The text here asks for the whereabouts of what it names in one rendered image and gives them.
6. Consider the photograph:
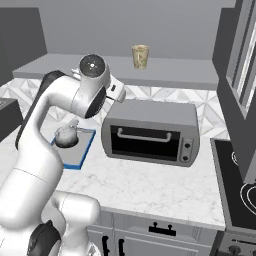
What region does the grey kettle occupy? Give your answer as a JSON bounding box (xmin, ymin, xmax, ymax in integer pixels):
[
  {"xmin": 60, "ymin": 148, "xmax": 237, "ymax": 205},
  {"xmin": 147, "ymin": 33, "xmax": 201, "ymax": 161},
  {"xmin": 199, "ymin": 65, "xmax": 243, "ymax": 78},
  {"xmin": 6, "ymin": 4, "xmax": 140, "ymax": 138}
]
[{"xmin": 54, "ymin": 119, "xmax": 82, "ymax": 149}]

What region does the tan mug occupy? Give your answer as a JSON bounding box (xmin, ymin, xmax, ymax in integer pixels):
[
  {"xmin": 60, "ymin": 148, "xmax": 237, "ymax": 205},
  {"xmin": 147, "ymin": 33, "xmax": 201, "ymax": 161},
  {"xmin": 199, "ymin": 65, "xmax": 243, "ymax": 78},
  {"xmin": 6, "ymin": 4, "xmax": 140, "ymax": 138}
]
[{"xmin": 131, "ymin": 44, "xmax": 151, "ymax": 71}]

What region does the black hob stove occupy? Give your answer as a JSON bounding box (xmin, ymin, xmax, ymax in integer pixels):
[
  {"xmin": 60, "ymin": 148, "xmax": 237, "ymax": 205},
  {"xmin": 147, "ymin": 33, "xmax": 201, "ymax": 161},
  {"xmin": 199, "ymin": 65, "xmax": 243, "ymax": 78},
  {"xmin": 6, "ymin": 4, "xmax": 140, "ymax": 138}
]
[{"xmin": 209, "ymin": 137, "xmax": 256, "ymax": 256}]

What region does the grey toaster oven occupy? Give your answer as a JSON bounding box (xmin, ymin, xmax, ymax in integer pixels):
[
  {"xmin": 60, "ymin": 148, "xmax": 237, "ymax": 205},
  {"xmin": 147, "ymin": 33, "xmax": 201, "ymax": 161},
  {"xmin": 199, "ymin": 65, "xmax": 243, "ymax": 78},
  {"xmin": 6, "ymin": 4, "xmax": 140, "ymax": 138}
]
[{"xmin": 101, "ymin": 98, "xmax": 201, "ymax": 168}]

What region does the dark grey glazed cabinet door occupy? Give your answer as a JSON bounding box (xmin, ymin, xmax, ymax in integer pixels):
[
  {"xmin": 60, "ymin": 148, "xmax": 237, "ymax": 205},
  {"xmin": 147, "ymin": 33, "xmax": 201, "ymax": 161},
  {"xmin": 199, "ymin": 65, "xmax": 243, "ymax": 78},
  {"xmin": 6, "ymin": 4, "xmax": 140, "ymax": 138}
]
[{"xmin": 212, "ymin": 0, "xmax": 256, "ymax": 185}]

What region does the blue-rimmed grey tray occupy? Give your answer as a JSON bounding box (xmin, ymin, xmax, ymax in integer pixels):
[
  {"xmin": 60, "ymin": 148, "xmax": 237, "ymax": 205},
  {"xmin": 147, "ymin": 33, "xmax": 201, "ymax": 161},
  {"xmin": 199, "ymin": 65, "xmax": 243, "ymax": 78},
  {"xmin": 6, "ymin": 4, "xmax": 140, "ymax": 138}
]
[{"xmin": 49, "ymin": 128, "xmax": 97, "ymax": 171}]

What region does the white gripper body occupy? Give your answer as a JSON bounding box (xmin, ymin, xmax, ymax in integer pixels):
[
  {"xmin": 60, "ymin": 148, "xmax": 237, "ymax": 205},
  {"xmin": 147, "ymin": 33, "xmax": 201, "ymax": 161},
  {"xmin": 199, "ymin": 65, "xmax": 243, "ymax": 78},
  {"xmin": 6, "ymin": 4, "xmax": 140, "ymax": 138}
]
[{"xmin": 114, "ymin": 79, "xmax": 127, "ymax": 104}]

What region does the grey toaster oven handle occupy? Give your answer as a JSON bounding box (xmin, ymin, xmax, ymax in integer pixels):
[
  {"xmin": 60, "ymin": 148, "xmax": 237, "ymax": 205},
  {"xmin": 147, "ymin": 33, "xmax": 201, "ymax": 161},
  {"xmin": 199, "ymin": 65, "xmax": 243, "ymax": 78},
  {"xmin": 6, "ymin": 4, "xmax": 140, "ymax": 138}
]
[{"xmin": 116, "ymin": 127, "xmax": 173, "ymax": 144}]

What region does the grey cupboard door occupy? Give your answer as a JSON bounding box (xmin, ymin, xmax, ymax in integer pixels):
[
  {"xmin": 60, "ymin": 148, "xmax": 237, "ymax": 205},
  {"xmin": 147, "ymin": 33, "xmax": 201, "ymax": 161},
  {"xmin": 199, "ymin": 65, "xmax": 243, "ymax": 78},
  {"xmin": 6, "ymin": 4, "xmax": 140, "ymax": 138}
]
[
  {"xmin": 113, "ymin": 229, "xmax": 214, "ymax": 256},
  {"xmin": 85, "ymin": 225, "xmax": 115, "ymax": 256}
]

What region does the black cupboard door handle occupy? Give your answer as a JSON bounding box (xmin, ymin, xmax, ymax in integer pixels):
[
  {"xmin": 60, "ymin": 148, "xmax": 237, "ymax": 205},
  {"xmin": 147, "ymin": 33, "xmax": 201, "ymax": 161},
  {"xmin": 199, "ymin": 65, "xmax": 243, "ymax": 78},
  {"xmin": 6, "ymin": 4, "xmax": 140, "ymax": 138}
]
[
  {"xmin": 117, "ymin": 237, "xmax": 126, "ymax": 256},
  {"xmin": 101, "ymin": 235, "xmax": 111, "ymax": 256}
]

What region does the grey drawer front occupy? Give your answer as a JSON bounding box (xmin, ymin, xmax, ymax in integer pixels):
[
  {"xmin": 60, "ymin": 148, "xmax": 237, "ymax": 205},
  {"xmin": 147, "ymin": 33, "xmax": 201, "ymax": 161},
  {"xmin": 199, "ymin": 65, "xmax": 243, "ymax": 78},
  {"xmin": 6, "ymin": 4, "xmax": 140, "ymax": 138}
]
[{"xmin": 99, "ymin": 209, "xmax": 228, "ymax": 248}]

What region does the black box appliance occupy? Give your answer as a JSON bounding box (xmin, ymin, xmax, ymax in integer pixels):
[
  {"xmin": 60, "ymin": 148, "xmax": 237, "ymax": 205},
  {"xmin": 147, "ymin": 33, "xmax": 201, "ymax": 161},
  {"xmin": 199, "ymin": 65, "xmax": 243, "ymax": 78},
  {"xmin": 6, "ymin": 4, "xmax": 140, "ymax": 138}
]
[{"xmin": 0, "ymin": 97, "xmax": 24, "ymax": 143}]

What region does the grey wall cabinet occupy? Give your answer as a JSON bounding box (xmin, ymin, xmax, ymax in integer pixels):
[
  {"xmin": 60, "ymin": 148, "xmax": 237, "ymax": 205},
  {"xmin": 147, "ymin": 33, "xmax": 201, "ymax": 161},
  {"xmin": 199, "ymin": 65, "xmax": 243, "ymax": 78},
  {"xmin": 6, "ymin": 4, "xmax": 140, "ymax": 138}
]
[{"xmin": 12, "ymin": 0, "xmax": 238, "ymax": 91}]

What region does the black drawer handle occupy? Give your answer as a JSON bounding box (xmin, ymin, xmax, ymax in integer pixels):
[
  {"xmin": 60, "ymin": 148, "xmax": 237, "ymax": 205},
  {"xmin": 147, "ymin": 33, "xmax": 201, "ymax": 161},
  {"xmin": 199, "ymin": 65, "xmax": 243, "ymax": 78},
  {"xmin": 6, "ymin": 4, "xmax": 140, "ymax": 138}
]
[{"xmin": 147, "ymin": 222, "xmax": 177, "ymax": 237}]

